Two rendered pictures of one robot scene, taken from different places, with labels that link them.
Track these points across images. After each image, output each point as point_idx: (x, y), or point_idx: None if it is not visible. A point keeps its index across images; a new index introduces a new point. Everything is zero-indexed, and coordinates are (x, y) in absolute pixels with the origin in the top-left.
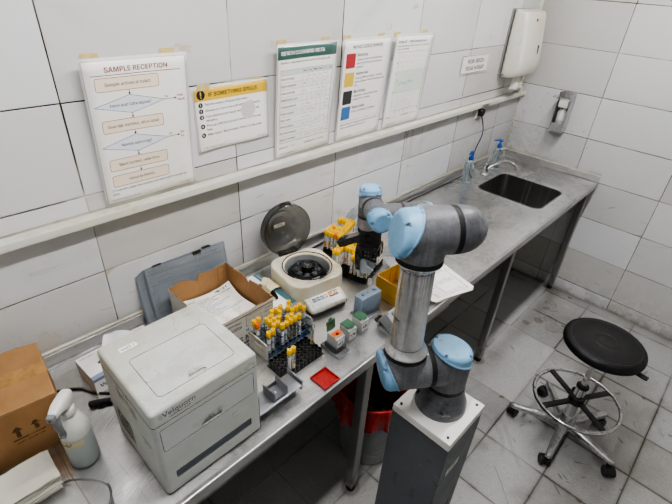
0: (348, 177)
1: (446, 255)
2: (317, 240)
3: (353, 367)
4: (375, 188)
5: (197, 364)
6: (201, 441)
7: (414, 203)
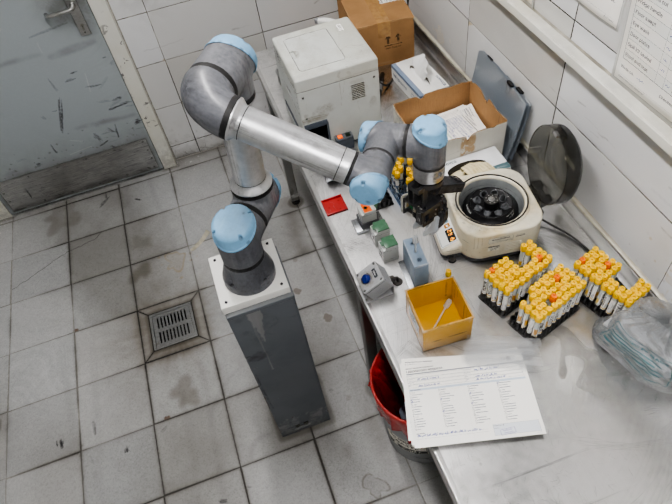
0: None
1: (536, 473)
2: (621, 271)
3: (336, 231)
4: (419, 124)
5: (301, 55)
6: (288, 99)
7: (368, 157)
